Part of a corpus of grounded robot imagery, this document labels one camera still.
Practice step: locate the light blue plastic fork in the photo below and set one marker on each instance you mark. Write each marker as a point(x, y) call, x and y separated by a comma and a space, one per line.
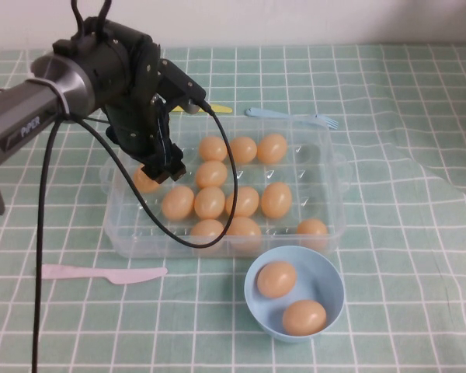
point(279, 114)

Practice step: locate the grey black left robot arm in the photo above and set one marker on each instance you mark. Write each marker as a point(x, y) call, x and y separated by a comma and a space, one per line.
point(23, 105)

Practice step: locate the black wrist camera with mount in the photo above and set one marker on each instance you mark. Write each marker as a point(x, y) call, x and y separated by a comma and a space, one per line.
point(178, 83)

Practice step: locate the light blue plastic bowl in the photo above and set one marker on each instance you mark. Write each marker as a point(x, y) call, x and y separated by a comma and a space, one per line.
point(326, 279)

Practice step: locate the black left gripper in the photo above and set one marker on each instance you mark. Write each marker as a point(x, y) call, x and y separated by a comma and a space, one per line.
point(136, 128)

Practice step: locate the white zip tie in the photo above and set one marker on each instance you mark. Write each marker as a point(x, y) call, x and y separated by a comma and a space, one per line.
point(59, 95)

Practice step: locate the yellow plastic knife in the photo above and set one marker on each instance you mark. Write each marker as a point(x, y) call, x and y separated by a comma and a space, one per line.
point(223, 109)

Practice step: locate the clear plastic egg box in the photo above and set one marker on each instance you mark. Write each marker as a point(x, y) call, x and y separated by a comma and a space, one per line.
point(310, 175)

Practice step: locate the pink plastic knife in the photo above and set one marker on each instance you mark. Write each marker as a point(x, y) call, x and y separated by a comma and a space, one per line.
point(101, 273)

